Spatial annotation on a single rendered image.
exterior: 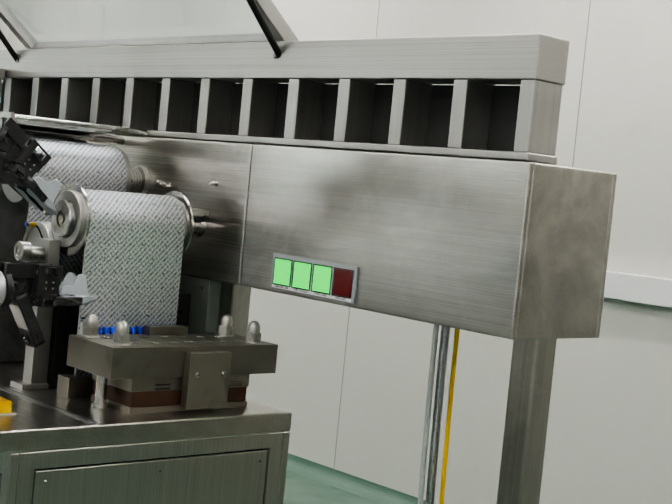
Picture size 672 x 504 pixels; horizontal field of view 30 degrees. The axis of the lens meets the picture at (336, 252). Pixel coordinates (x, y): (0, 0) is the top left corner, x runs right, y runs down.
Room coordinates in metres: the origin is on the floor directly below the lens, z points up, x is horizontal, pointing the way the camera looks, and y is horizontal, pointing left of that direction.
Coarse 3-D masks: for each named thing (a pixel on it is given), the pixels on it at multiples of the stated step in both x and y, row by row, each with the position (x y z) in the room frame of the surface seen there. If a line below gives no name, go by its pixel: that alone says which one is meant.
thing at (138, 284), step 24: (96, 264) 2.51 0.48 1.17; (120, 264) 2.54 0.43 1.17; (144, 264) 2.58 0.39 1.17; (168, 264) 2.62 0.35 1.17; (96, 288) 2.51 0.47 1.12; (120, 288) 2.55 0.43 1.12; (144, 288) 2.59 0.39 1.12; (168, 288) 2.63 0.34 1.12; (96, 312) 2.51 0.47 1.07; (120, 312) 2.55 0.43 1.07; (144, 312) 2.59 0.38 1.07; (168, 312) 2.63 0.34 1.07
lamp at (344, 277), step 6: (336, 270) 2.41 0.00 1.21; (342, 270) 2.40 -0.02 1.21; (336, 276) 2.41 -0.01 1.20; (342, 276) 2.39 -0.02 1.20; (348, 276) 2.38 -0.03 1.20; (336, 282) 2.41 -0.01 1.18; (342, 282) 2.39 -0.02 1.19; (348, 282) 2.38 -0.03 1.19; (336, 288) 2.40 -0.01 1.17; (342, 288) 2.39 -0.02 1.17; (348, 288) 2.38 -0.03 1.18; (336, 294) 2.40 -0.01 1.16; (342, 294) 2.39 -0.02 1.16; (348, 294) 2.38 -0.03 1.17
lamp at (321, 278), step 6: (318, 270) 2.45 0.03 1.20; (324, 270) 2.43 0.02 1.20; (330, 270) 2.42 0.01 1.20; (318, 276) 2.44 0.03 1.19; (324, 276) 2.43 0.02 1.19; (330, 276) 2.42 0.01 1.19; (318, 282) 2.44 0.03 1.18; (324, 282) 2.43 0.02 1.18; (312, 288) 2.45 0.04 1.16; (318, 288) 2.44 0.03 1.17; (324, 288) 2.43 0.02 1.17
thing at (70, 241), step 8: (64, 192) 2.54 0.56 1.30; (72, 192) 2.51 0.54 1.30; (56, 200) 2.56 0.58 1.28; (72, 200) 2.51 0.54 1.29; (80, 200) 2.50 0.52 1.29; (80, 208) 2.49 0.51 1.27; (80, 216) 2.48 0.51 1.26; (80, 224) 2.48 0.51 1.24; (72, 232) 2.50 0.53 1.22; (80, 232) 2.49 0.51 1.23; (184, 232) 2.66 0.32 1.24; (64, 240) 2.52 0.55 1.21; (72, 240) 2.50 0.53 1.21
